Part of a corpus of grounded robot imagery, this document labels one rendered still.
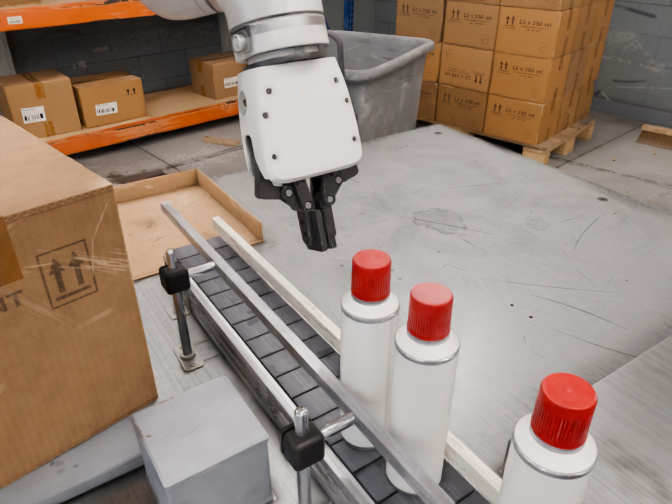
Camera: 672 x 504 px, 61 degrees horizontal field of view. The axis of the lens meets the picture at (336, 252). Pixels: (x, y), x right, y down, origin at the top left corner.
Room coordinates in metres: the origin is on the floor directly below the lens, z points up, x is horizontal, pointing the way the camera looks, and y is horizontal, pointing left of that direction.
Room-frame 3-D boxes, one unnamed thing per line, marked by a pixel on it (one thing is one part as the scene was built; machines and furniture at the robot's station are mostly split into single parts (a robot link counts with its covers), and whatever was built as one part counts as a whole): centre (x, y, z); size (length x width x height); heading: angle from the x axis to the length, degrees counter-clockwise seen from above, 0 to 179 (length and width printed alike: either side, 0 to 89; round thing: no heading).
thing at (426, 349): (0.35, -0.07, 0.98); 0.05 x 0.05 x 0.20
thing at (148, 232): (0.93, 0.32, 0.85); 0.30 x 0.26 x 0.04; 34
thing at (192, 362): (0.57, 0.19, 0.83); 0.06 x 0.03 x 0.01; 32
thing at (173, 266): (0.59, 0.18, 0.91); 0.07 x 0.03 x 0.16; 124
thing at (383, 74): (2.75, -0.04, 0.48); 0.89 x 0.63 x 0.96; 151
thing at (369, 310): (0.41, -0.03, 0.98); 0.05 x 0.05 x 0.20
